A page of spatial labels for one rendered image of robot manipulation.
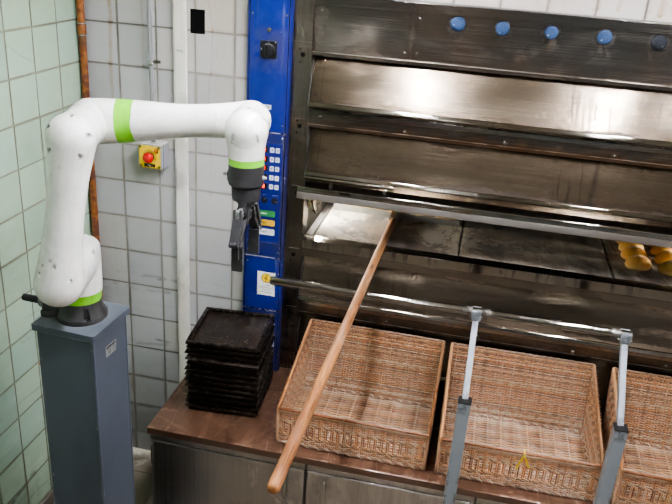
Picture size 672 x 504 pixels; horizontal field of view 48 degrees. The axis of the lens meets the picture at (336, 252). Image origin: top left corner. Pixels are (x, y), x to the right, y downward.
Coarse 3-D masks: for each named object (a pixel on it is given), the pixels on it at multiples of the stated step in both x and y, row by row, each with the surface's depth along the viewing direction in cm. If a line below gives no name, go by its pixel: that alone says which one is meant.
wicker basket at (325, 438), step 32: (320, 320) 303; (320, 352) 304; (352, 352) 301; (384, 352) 299; (416, 352) 297; (288, 384) 276; (352, 384) 303; (384, 384) 301; (416, 384) 298; (288, 416) 267; (320, 416) 264; (352, 416) 288; (384, 416) 290; (416, 416) 291; (320, 448) 269; (352, 448) 266; (384, 448) 272; (416, 448) 273
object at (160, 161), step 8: (144, 144) 286; (152, 144) 285; (160, 144) 286; (168, 144) 291; (144, 152) 287; (152, 152) 286; (160, 152) 286; (168, 152) 292; (160, 160) 287; (168, 160) 293; (152, 168) 289; (160, 168) 288
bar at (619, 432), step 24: (312, 288) 259; (336, 288) 258; (456, 312) 251; (480, 312) 248; (504, 312) 249; (624, 336) 241; (624, 360) 240; (624, 384) 237; (624, 408) 234; (456, 432) 242; (624, 432) 229; (456, 456) 246; (456, 480) 249; (600, 480) 239
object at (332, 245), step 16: (304, 240) 294; (320, 240) 295; (336, 240) 296; (368, 256) 291; (384, 256) 290; (400, 256) 288; (416, 256) 287; (432, 256) 287; (448, 256) 288; (480, 272) 284; (496, 272) 283; (512, 272) 281; (528, 272) 280; (544, 272) 280; (560, 272) 281; (592, 288) 277; (608, 288) 276; (624, 288) 274; (640, 288) 273; (656, 288) 273
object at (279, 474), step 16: (384, 240) 291; (368, 272) 263; (352, 304) 240; (352, 320) 232; (336, 336) 221; (336, 352) 213; (320, 384) 197; (304, 416) 184; (304, 432) 180; (288, 448) 172; (288, 464) 168; (272, 480) 162
